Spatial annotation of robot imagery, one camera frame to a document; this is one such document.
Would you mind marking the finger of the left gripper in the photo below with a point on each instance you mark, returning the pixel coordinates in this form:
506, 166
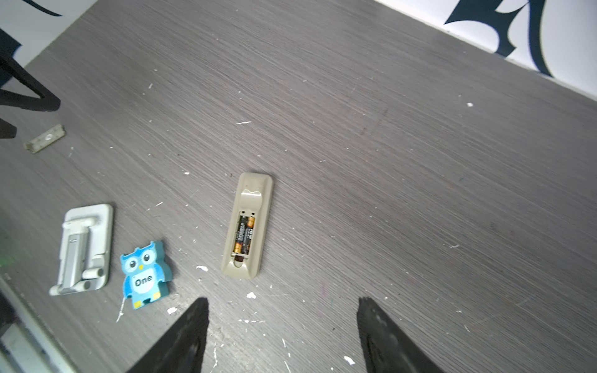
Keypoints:
43, 101
7, 130

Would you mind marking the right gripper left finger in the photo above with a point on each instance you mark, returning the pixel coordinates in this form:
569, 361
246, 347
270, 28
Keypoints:
182, 347

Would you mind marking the white remote control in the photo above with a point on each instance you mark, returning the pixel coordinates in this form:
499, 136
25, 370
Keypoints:
252, 198

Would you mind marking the white phone stand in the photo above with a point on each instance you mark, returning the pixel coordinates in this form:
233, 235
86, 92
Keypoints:
84, 258

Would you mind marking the brown AA battery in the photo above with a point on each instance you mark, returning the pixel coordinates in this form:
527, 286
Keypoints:
247, 240

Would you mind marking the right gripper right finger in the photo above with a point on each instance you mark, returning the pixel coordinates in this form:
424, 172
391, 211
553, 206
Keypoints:
386, 348

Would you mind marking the beige battery cover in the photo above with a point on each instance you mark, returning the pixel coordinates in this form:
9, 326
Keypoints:
46, 139

